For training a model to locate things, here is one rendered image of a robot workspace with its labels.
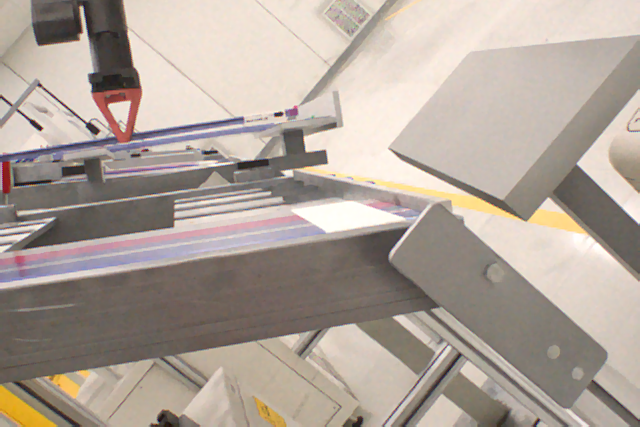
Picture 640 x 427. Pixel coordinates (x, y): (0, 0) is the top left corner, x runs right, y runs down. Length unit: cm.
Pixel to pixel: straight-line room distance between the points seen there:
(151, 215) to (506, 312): 76
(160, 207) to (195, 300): 68
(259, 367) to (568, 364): 156
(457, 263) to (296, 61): 829
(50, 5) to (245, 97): 758
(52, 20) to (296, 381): 129
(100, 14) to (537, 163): 62
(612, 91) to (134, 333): 58
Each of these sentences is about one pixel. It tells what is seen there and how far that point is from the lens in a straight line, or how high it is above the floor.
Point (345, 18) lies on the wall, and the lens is 892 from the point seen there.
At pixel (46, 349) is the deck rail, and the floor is 88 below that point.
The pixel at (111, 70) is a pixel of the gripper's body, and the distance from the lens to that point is 104.
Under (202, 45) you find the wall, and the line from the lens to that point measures 865.
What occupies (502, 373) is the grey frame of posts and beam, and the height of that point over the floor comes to 21.
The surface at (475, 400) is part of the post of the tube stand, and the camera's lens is 162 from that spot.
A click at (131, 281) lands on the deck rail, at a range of 49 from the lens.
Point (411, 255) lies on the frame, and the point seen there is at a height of 75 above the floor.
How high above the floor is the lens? 90
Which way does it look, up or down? 11 degrees down
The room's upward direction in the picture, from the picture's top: 50 degrees counter-clockwise
